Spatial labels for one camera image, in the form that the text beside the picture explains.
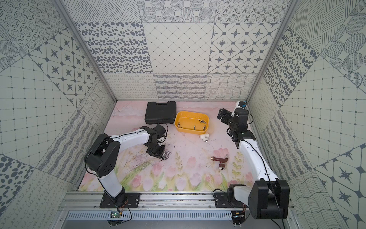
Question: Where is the yellow plastic storage box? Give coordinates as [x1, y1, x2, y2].
[174, 111, 209, 135]

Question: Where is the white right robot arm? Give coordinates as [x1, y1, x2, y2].
[217, 106, 290, 219]

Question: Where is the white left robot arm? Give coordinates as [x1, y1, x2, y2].
[84, 124, 169, 202]

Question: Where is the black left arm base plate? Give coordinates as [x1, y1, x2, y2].
[99, 188, 141, 209]

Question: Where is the white pipe tee fitting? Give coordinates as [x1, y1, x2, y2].
[199, 133, 209, 142]

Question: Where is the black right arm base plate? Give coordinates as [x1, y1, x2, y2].
[212, 184, 252, 208]

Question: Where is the red brown pipe fitting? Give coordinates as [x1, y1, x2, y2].
[211, 155, 228, 171]

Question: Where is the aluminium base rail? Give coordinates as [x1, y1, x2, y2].
[59, 190, 242, 210]

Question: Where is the black plastic tool case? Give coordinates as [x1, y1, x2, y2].
[144, 101, 177, 125]

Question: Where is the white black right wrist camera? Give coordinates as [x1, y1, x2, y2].
[232, 101, 247, 116]

